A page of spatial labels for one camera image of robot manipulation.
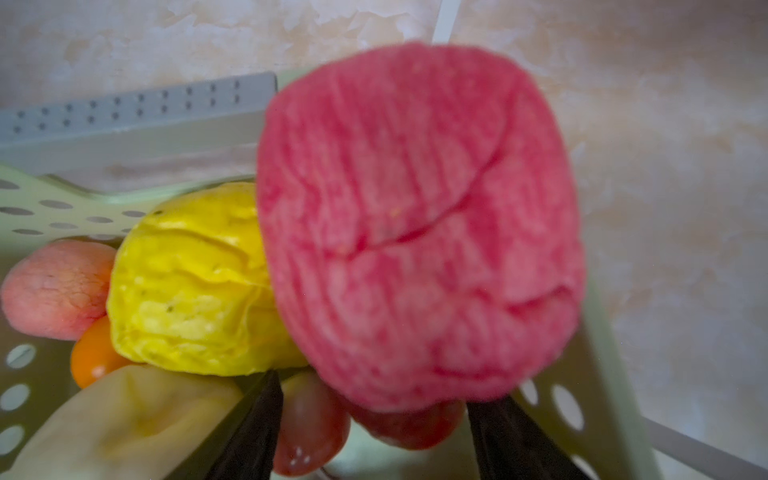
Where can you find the pink red pomegranate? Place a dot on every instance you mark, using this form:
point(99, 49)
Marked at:
point(421, 225)

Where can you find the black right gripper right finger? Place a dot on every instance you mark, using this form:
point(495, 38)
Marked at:
point(509, 445)

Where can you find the pink peach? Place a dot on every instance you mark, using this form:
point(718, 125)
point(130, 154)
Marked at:
point(60, 290)

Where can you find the red apple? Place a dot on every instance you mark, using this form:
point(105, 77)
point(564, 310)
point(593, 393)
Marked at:
point(418, 430)

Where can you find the yellow crumpled lemon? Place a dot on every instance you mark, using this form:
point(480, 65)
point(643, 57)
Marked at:
point(190, 289)

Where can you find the light green plastic basket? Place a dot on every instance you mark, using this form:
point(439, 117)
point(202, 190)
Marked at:
point(583, 401)

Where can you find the white garlic bulb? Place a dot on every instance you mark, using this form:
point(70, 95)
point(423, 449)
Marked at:
point(138, 422)

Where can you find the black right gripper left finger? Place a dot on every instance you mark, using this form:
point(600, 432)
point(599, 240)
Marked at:
point(249, 453)

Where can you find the small red cherry fruit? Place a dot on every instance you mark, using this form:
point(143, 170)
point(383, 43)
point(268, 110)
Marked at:
point(314, 426)

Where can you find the small orange tomato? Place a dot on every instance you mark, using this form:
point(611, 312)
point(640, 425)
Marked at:
point(93, 355)

